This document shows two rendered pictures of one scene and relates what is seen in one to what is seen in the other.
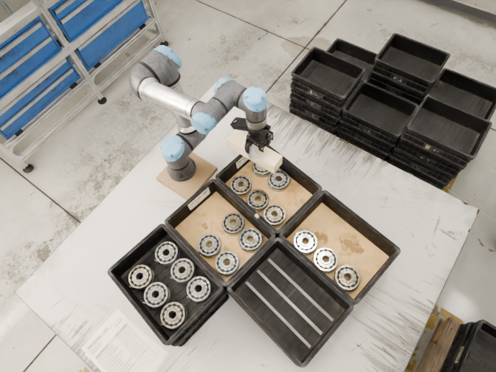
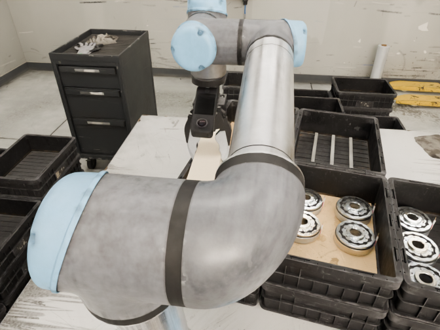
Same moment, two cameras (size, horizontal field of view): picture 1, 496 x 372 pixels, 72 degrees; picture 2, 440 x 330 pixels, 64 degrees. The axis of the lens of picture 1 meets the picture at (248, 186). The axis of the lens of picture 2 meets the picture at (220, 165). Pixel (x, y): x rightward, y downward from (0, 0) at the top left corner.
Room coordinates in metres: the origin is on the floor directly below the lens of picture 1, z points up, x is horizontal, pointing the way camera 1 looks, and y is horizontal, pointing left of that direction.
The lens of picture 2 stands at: (1.17, 0.53, 1.56)
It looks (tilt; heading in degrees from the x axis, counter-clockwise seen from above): 35 degrees down; 234
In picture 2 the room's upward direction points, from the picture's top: straight up
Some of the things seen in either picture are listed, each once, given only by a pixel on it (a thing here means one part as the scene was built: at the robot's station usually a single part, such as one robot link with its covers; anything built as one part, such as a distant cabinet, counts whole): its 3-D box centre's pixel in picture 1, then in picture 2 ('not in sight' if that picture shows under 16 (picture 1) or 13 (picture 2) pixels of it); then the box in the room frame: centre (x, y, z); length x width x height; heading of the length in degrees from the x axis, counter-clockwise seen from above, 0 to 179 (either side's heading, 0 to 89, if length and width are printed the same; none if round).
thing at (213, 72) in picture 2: (257, 118); (206, 65); (0.77, -0.07, 1.31); 0.08 x 0.08 x 0.05
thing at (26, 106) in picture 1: (22, 81); not in sight; (1.92, 1.45, 0.60); 0.72 x 0.03 x 0.56; 137
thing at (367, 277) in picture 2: (218, 229); (332, 213); (0.52, 0.15, 0.92); 0.40 x 0.30 x 0.02; 38
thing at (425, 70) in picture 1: (401, 80); not in sight; (1.65, -1.20, 0.37); 0.40 x 0.30 x 0.45; 47
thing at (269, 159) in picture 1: (254, 151); (208, 163); (0.78, -0.05, 1.08); 0.24 x 0.06 x 0.06; 47
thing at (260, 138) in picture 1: (258, 133); (209, 100); (0.76, -0.07, 1.23); 0.09 x 0.08 x 0.12; 47
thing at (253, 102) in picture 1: (255, 104); (207, 27); (0.77, -0.06, 1.39); 0.09 x 0.08 x 0.11; 46
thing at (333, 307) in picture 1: (288, 299); (333, 151); (0.20, -0.10, 0.87); 0.40 x 0.30 x 0.11; 38
